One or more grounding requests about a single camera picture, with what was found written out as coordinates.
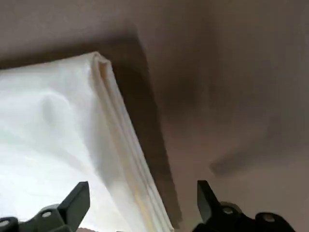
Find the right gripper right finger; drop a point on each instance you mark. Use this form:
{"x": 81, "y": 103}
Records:
{"x": 217, "y": 217}

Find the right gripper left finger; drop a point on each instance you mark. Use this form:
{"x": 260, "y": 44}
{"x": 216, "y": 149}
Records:
{"x": 72, "y": 205}

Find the cream tablecloth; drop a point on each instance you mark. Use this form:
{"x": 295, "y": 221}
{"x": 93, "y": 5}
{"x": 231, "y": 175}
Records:
{"x": 48, "y": 120}

